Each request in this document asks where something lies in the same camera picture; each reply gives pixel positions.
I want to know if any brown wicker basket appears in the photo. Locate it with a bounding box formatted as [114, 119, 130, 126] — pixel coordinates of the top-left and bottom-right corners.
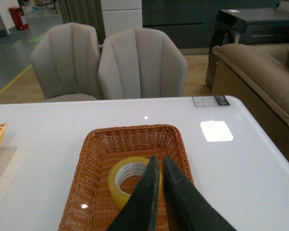
[58, 125, 193, 231]

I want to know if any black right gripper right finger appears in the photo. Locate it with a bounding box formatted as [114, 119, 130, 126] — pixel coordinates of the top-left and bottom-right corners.
[163, 155, 235, 231]

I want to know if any yellow clear tape roll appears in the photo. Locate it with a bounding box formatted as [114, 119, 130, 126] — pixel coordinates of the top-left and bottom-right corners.
[107, 156, 161, 210]

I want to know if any grey chair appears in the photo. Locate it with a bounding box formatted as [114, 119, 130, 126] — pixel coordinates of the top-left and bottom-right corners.
[98, 28, 187, 100]
[30, 23, 105, 102]

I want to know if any white pillar cabinet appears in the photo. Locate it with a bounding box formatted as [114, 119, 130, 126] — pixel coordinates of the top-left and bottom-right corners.
[101, 0, 143, 37]

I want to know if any black glossy appliance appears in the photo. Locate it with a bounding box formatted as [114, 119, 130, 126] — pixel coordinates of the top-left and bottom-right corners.
[206, 8, 289, 90]

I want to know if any black label sticker on table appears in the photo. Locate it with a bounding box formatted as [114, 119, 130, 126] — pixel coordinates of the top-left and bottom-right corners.
[192, 95, 230, 107]

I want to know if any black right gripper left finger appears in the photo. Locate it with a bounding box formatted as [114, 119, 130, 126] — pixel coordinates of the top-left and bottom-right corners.
[107, 156, 160, 231]

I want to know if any grey chair on left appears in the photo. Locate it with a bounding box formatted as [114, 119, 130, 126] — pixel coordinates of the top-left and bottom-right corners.
[30, 23, 105, 102]

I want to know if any tan sofa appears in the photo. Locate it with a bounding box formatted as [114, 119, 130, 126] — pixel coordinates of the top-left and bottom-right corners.
[211, 30, 289, 139]

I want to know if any grey chair on right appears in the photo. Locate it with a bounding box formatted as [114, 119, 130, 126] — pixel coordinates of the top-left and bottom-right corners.
[98, 28, 187, 100]

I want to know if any dark grey counter cabinet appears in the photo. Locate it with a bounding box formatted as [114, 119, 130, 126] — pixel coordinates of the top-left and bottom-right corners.
[142, 0, 279, 49]

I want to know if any red box on floor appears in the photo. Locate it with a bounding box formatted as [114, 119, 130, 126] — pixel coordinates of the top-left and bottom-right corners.
[9, 6, 29, 30]

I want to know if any grey curtain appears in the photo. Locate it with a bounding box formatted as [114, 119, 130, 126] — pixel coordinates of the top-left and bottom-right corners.
[57, 0, 105, 45]

